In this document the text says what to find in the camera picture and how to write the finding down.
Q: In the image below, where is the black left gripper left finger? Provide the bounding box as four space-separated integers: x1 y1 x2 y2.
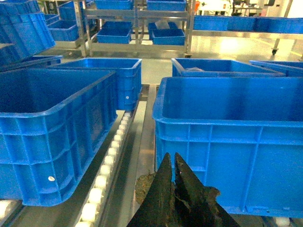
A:
128 153 172 227

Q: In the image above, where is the metal flow rack background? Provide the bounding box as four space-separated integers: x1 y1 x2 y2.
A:
73 0 195 58

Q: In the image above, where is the stacked blue crates far left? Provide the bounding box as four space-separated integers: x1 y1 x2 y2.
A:
0 0 55 66

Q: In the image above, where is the blue crate front left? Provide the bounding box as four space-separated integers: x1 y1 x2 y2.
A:
0 68 117 207

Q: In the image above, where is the blue crate far right edge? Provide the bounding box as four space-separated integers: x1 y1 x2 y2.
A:
250 61 303 77

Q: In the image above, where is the blue crate rack lower left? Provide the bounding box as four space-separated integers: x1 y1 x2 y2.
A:
97 21 133 44

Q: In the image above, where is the white roller track left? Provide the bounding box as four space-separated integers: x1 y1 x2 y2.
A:
73 111 133 227

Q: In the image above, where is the large blue plastic crate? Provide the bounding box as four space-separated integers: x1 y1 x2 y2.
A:
152 77 303 218

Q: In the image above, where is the blue crate behind left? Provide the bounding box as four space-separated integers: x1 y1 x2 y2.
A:
50 58 142 111

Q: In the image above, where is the blue crate rack lower right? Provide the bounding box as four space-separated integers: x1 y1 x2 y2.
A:
148 22 185 45

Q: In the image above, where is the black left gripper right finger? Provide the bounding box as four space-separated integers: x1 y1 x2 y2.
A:
175 153 239 227

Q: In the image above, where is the blue crate rack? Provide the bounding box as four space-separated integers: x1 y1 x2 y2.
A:
148 22 185 45
97 21 133 44

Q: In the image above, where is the blue crate behind right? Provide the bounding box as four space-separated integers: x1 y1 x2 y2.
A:
171 58 285 77

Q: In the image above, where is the long blue crates right rack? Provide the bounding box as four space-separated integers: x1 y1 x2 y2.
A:
193 16 303 34

